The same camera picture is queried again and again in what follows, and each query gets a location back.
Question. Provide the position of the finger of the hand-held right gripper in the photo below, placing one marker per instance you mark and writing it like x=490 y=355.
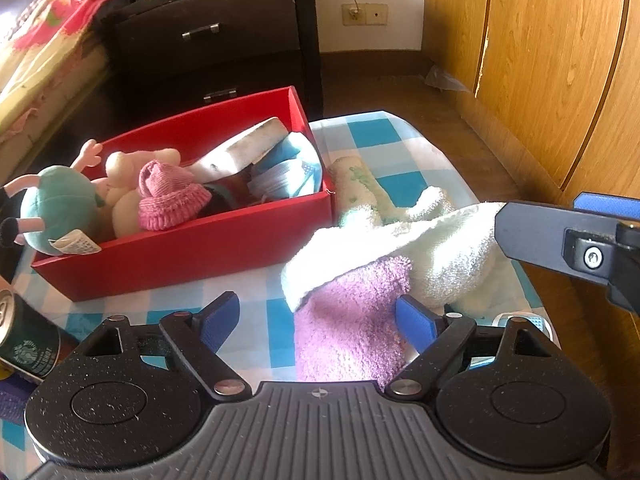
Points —
x=535 y=232
x=607 y=205

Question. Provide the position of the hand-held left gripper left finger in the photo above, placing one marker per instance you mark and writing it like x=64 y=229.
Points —
x=220 y=322

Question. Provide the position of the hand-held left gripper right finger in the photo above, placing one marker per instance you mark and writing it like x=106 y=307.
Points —
x=416 y=325

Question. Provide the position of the red cardboard box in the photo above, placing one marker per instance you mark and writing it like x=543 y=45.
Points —
x=200 y=255

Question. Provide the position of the purple fuzzy cloth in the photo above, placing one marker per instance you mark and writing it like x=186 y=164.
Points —
x=345 y=325

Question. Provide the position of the light green towel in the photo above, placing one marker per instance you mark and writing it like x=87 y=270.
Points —
x=445 y=245

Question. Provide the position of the pink knitted hat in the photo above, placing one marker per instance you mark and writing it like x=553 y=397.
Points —
x=167 y=195

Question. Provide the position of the cream teddy bear plush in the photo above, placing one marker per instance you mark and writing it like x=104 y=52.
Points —
x=122 y=210

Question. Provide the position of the cream fabric pouch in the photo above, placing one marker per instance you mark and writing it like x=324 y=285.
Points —
x=240 y=152

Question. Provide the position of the pink pig plush toy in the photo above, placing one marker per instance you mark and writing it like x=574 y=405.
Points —
x=57 y=205

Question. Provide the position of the blue white checkered tablecloth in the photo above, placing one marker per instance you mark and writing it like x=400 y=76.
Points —
x=265 y=320

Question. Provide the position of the wooden wardrobe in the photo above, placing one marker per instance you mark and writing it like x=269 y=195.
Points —
x=540 y=60

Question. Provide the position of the clear plastic wrapper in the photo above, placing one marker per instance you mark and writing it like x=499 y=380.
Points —
x=445 y=80

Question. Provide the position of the dark green drink can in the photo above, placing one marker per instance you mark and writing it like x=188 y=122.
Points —
x=30 y=340

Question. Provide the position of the blue drink can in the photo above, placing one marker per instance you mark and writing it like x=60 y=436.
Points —
x=12 y=400

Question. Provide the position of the yellow can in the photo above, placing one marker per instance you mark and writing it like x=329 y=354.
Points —
x=4 y=374

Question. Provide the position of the dark wooden bed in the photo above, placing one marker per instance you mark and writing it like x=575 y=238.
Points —
x=55 y=145

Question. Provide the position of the dark wooden nightstand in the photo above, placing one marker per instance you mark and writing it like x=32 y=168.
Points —
x=250 y=55

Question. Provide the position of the floral blanket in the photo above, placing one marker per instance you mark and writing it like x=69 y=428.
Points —
x=45 y=35

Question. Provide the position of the beige wall socket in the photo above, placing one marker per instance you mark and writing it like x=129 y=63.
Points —
x=352 y=15
x=376 y=14

